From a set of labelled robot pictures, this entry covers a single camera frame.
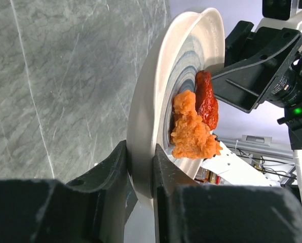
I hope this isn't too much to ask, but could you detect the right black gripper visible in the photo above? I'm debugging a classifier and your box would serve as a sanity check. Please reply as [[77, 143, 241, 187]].
[[211, 20, 302, 149]]

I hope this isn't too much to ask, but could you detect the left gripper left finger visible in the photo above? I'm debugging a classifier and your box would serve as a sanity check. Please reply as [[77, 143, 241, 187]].
[[0, 141, 127, 242]]

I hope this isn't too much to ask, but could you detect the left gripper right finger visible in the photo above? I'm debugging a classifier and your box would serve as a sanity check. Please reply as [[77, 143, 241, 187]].
[[153, 145, 302, 242]]

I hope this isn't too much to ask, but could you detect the beige blue ceramic plate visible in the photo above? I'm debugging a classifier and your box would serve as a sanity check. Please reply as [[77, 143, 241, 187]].
[[126, 8, 225, 208]]

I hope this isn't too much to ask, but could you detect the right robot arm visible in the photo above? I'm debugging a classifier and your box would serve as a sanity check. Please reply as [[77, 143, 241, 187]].
[[201, 21, 302, 203]]

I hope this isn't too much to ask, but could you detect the red chicken piece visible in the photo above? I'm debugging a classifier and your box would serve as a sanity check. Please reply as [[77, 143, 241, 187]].
[[195, 70, 218, 131]]

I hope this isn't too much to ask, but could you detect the orange nugget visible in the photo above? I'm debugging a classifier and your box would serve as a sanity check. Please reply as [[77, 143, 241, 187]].
[[171, 90, 222, 159]]

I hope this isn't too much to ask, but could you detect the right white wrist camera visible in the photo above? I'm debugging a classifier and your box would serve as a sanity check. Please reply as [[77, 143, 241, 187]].
[[256, 0, 302, 32]]

